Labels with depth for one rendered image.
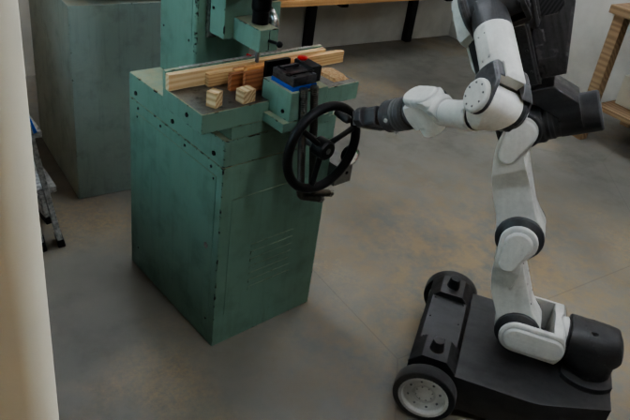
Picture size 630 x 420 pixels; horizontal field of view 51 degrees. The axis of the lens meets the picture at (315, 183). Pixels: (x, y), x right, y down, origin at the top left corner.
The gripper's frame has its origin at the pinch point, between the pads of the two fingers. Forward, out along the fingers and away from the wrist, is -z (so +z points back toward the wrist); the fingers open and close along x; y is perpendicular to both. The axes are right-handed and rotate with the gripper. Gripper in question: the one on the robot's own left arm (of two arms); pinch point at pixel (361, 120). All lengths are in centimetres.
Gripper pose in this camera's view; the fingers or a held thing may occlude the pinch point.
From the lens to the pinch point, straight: 187.3
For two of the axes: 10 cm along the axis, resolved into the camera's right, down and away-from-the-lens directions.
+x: 7.8, 0.6, 6.2
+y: 0.2, -10.0, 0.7
